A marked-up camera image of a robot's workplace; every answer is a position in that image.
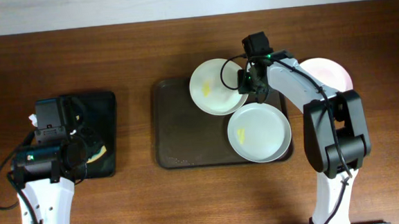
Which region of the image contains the green and yellow sponge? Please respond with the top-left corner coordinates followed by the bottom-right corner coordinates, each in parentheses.
top-left (86, 146), bottom-right (107, 163)

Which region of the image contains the white plate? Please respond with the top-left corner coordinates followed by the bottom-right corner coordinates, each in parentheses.
top-left (189, 58), bottom-right (248, 116)
top-left (300, 58), bottom-right (353, 92)

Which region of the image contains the pale blue plate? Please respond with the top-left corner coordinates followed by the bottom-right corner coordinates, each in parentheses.
top-left (227, 103), bottom-right (292, 163)

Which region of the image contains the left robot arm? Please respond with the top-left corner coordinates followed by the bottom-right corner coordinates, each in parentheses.
top-left (7, 96), bottom-right (107, 224)

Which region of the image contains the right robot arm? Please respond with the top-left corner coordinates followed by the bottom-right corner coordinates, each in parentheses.
top-left (236, 32), bottom-right (371, 224)

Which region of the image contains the black plastic tray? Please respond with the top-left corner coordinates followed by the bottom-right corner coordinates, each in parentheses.
top-left (61, 91), bottom-right (117, 180)

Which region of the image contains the brown serving tray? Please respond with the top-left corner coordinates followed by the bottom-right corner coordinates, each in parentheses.
top-left (150, 70), bottom-right (296, 171)

